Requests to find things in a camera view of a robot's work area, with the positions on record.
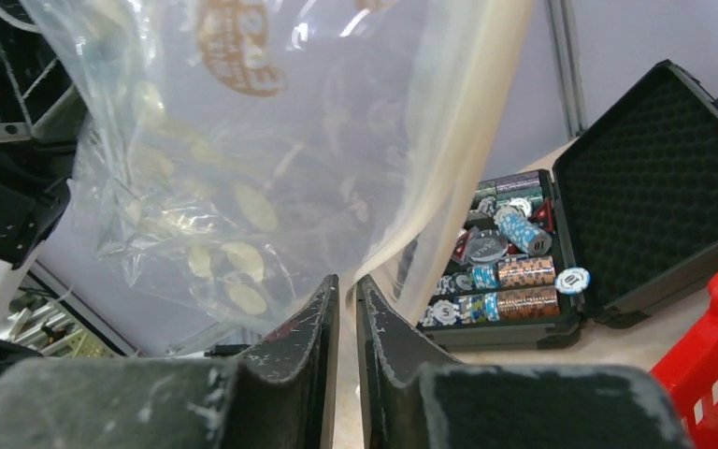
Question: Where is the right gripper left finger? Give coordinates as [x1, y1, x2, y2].
[0, 275, 339, 448]

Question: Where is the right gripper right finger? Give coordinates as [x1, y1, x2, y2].
[356, 276, 693, 448]

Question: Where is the clear zip top bag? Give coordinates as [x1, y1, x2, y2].
[24, 1, 533, 333]

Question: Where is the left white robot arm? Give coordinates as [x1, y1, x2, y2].
[0, 1, 87, 320]

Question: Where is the black poker chip case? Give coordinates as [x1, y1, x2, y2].
[417, 60, 718, 351]

